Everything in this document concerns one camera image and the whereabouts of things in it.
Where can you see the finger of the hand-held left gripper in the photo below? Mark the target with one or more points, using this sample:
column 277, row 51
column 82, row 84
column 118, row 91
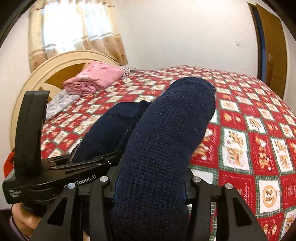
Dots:
column 92, row 163
column 59, row 159

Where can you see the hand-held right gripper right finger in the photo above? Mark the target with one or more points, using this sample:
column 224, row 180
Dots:
column 201, row 208

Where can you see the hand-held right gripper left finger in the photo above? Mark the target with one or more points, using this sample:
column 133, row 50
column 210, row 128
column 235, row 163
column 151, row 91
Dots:
column 99, row 204

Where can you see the navy patterned knit sweater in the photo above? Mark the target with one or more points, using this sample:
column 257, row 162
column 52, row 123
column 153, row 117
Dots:
column 161, row 139

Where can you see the person's left forearm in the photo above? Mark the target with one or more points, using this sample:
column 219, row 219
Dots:
column 16, row 229

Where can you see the person's left hand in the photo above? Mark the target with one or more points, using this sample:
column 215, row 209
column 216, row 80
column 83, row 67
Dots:
column 25, row 220

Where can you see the grey floral pillow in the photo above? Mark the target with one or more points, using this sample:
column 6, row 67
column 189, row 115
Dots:
column 57, row 104

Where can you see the cream wooden headboard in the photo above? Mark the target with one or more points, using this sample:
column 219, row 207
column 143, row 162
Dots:
column 39, row 78

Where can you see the red bear-print bedspread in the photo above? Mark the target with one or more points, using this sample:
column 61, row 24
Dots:
column 242, row 139

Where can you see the folded pink blanket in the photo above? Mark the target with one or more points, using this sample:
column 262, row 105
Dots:
column 97, row 76

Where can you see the striped grey pillow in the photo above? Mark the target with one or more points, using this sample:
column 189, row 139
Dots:
column 127, row 69

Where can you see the beige patterned curtain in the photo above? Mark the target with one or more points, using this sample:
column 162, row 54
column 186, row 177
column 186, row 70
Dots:
column 108, row 46

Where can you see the brown wooden door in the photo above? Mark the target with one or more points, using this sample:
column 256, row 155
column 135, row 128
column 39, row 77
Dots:
column 275, row 37

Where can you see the dark wooden door frame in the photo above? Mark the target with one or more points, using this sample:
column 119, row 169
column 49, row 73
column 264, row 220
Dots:
column 257, row 34

